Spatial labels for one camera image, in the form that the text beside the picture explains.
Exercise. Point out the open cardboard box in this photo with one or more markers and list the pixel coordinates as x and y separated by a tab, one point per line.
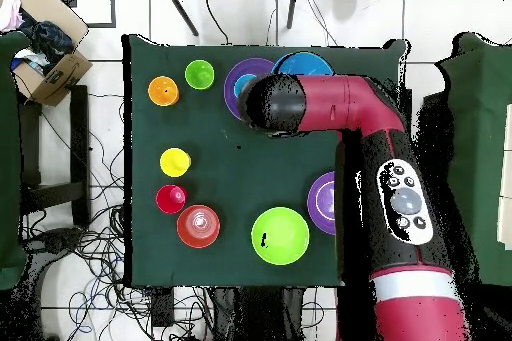
60	77

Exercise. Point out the blue plastic cup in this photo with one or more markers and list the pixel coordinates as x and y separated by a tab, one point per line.
242	83

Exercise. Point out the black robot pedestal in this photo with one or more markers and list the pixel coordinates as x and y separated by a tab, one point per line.
260	317

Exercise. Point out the green plastic bowl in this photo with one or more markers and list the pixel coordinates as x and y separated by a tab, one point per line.
284	237

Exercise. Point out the yellow plastic cup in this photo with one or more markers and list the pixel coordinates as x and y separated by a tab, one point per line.
174	162

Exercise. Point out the black bench frame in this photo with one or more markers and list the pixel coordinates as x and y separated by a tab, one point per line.
79	137

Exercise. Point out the dark green tablecloth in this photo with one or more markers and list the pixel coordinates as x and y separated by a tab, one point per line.
260	173

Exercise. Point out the dark blue cloth bundle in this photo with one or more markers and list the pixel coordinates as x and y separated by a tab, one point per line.
52	39

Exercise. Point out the orange plastic cup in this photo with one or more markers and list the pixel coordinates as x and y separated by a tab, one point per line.
163	91

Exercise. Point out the blue plastic bowl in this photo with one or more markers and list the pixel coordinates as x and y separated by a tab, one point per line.
304	65

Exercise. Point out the pink cloth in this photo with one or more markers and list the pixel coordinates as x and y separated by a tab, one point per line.
10	13

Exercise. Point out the black power strip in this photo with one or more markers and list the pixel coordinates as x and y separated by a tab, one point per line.
162	309

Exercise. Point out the red plastic cup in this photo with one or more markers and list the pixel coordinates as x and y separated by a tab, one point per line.
171	198

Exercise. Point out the green plastic cup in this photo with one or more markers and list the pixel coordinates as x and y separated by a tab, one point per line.
199	74

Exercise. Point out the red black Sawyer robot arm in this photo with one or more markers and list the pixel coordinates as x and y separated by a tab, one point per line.
400	237

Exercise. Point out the grey pedestal foot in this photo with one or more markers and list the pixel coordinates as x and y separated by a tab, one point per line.
56	239

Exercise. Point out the orange-red plastic bowl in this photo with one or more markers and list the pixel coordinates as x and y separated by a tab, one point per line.
198	226

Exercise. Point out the green cloth covered table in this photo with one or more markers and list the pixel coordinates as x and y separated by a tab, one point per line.
8	157
480	137

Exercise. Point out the deep purple plastic bowl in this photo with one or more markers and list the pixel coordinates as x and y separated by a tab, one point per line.
316	213

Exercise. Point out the black floor frame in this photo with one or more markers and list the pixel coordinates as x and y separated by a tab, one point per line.
112	5

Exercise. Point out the shallow purple plastic bowl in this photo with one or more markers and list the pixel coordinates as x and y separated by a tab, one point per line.
232	93

